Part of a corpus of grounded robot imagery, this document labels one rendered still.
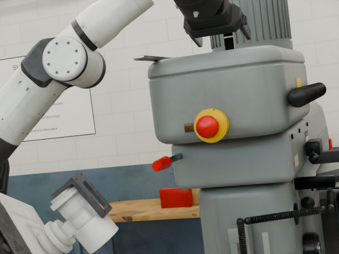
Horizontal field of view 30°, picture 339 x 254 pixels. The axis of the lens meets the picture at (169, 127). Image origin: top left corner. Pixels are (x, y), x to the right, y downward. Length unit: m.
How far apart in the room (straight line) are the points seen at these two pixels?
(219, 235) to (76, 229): 0.34
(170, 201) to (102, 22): 4.23
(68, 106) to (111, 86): 0.49
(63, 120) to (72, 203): 5.16
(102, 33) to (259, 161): 0.38
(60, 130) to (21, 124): 5.10
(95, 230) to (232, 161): 0.31
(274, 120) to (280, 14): 0.46
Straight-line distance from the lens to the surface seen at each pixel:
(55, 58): 1.11
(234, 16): 1.27
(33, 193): 6.49
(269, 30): 1.51
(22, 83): 1.15
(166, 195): 5.30
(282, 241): 1.29
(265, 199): 1.27
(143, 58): 1.10
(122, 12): 1.13
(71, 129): 6.21
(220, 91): 1.13
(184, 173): 1.26
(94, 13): 1.13
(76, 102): 6.16
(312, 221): 1.47
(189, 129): 1.14
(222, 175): 1.24
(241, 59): 1.12
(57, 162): 6.32
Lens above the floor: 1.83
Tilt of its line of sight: 3 degrees down
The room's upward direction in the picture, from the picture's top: 7 degrees counter-clockwise
